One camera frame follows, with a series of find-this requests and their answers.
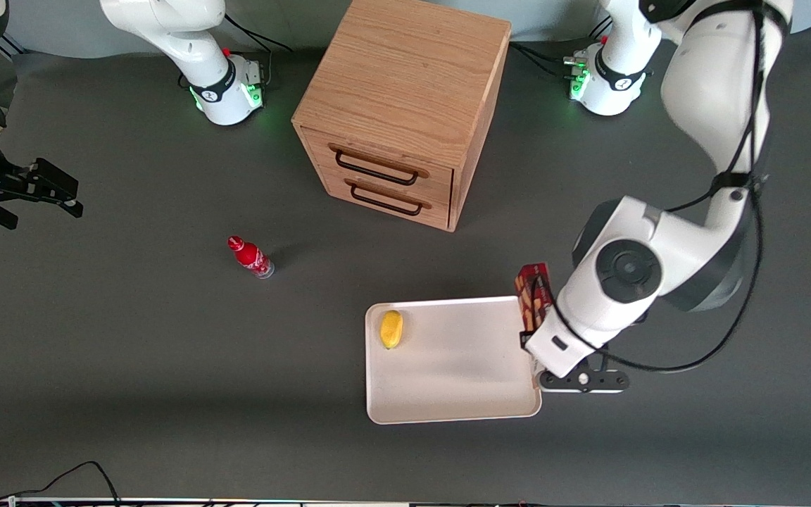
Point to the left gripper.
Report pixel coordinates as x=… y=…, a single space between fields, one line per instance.
x=529 y=331

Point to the red cookie box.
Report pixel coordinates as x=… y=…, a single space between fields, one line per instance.
x=545 y=296

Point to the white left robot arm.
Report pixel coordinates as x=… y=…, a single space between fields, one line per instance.
x=708 y=84

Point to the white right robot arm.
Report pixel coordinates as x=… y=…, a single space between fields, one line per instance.
x=187 y=42

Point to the cream plastic tray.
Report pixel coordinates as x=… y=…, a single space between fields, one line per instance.
x=462 y=366

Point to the yellow lemon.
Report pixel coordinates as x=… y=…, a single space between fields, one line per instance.
x=391 y=329

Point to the red plastic soda bottle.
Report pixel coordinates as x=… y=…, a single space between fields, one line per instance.
x=250 y=258

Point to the wooden drawer front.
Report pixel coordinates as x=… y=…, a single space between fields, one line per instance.
x=321 y=151
x=338 y=186

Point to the wooden drawer cabinet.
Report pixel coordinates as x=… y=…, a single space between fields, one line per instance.
x=405 y=77

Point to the aluminium frame profile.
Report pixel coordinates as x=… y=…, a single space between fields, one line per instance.
x=10 y=46

